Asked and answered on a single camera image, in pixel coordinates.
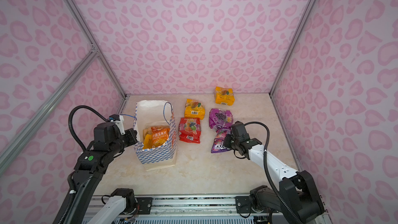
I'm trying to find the purple Fox's candy bag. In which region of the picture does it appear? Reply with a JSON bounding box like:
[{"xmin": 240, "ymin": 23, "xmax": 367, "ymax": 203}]
[{"xmin": 211, "ymin": 127, "xmax": 231, "ymax": 153}]

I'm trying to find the yellow mango snack bag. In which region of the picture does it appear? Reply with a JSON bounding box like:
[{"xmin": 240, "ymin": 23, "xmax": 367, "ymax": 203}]
[{"xmin": 143, "ymin": 126, "xmax": 170, "ymax": 149}]

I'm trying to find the blue checkered paper bag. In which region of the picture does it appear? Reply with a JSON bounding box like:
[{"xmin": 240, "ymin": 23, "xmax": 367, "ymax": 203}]
[{"xmin": 134, "ymin": 100, "xmax": 177, "ymax": 171}]

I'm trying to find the orange corn chips bag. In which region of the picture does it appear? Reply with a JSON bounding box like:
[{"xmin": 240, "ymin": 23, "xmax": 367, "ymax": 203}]
[{"xmin": 150, "ymin": 125, "xmax": 170, "ymax": 148}]

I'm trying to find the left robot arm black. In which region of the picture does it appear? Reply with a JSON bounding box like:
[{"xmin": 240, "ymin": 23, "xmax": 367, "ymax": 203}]
[{"xmin": 53, "ymin": 122, "xmax": 138, "ymax": 224}]

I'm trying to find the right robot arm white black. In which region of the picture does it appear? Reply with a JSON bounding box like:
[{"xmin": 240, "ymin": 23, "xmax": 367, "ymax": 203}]
[{"xmin": 224, "ymin": 121, "xmax": 325, "ymax": 224}]

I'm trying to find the purple snack bag upper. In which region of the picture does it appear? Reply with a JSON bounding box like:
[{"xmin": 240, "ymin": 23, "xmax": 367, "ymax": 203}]
[{"xmin": 209, "ymin": 108, "xmax": 233, "ymax": 129}]

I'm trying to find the red fruit snack bag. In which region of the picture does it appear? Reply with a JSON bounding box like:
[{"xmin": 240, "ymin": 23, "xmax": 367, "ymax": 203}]
[{"xmin": 178, "ymin": 118, "xmax": 202, "ymax": 144}]

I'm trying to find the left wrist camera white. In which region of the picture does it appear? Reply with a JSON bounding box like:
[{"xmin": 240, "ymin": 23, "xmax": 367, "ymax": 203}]
[{"xmin": 109, "ymin": 115, "xmax": 125, "ymax": 135}]

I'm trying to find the black corrugated cable right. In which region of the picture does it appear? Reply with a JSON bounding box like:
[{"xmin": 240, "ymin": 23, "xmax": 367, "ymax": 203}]
[{"xmin": 244, "ymin": 121, "xmax": 304, "ymax": 224}]

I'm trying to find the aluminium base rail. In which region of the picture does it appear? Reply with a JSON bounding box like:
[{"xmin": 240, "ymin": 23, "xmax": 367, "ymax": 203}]
[{"xmin": 111, "ymin": 189, "xmax": 290, "ymax": 224}]

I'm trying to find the aluminium diagonal frame bar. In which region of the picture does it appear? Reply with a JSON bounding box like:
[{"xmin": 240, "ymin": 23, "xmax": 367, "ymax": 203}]
[{"xmin": 1, "ymin": 48, "xmax": 97, "ymax": 175}]

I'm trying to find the aluminium frame rail left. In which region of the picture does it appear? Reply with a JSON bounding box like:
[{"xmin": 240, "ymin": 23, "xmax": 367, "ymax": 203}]
[{"xmin": 63, "ymin": 0, "xmax": 127, "ymax": 100}]

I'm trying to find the aluminium frame post right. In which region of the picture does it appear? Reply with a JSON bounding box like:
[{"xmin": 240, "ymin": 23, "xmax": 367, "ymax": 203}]
[{"xmin": 269, "ymin": 0, "xmax": 319, "ymax": 98}]

